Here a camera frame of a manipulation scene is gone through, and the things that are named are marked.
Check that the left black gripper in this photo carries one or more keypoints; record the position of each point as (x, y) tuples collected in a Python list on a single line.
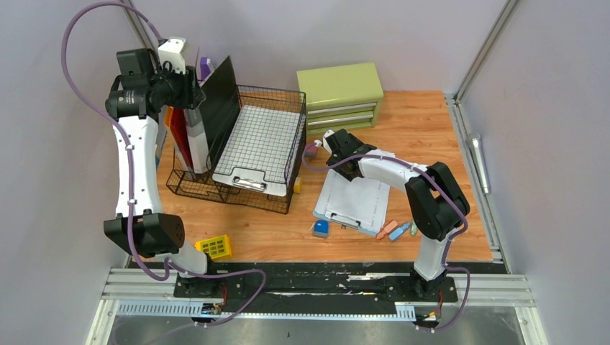
[(193, 95)]

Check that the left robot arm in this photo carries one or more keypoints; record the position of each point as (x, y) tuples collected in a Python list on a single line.
[(147, 83)]

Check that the yellow grid box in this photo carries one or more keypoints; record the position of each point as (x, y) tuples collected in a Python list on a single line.
[(217, 248)]

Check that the yellow eraser block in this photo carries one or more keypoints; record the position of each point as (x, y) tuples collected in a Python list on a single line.
[(297, 186)]

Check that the black folder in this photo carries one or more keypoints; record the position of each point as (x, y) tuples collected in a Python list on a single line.
[(209, 126)]

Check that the green drawer cabinet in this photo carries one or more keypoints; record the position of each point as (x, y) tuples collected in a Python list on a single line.
[(341, 97)]

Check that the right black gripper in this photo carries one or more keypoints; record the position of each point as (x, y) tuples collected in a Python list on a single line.
[(332, 161)]

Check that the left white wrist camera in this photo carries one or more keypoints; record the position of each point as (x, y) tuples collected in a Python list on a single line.
[(174, 51)]

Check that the blue highlighter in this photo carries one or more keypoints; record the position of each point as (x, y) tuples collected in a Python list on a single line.
[(399, 231)]

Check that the black wire basket organizer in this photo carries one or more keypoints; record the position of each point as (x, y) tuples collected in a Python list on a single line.
[(184, 182)]

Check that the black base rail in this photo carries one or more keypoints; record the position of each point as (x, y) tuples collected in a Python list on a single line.
[(313, 288)]

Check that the pink eraser block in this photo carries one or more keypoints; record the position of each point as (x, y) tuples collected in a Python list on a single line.
[(311, 152)]

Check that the green highlighter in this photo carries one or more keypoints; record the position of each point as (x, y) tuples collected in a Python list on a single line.
[(413, 229)]

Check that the orange folder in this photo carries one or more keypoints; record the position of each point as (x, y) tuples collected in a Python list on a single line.
[(168, 117)]

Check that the white grid clipboard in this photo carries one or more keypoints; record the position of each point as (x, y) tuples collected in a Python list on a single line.
[(259, 154)]

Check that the blue stamp block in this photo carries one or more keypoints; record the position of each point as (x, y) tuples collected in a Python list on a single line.
[(321, 229)]

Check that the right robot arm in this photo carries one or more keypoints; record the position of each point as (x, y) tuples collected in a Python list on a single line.
[(437, 203)]

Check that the red folder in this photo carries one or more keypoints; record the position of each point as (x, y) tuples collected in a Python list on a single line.
[(180, 137)]

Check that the blue clipboard with papers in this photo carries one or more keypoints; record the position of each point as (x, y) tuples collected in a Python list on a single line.
[(359, 204)]

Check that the orange highlighter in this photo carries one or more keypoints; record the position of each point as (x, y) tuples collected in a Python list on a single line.
[(386, 230)]

